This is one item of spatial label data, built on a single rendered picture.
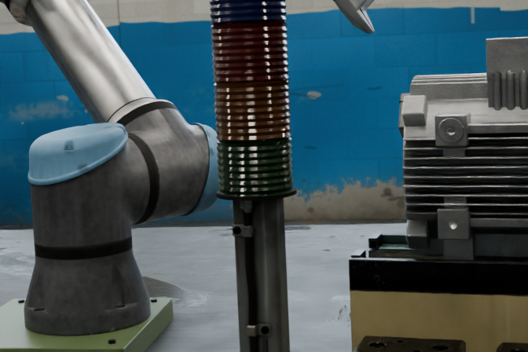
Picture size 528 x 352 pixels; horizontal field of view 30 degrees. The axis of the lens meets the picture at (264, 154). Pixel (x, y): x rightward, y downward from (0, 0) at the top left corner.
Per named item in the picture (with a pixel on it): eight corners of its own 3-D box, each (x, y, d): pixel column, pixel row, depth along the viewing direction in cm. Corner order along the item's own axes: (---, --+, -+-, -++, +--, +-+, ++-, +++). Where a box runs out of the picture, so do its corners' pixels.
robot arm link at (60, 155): (12, 241, 119) (5, 129, 117) (103, 224, 128) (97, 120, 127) (70, 252, 110) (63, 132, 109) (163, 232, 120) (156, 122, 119)
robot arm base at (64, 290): (10, 339, 112) (4, 253, 111) (40, 304, 127) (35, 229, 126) (142, 333, 112) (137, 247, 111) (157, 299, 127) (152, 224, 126)
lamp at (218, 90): (300, 133, 80) (298, 78, 79) (279, 141, 74) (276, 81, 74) (230, 134, 82) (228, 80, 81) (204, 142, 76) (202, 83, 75)
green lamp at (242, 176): (302, 188, 80) (300, 133, 80) (282, 200, 75) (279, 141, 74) (232, 188, 82) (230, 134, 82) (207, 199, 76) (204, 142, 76)
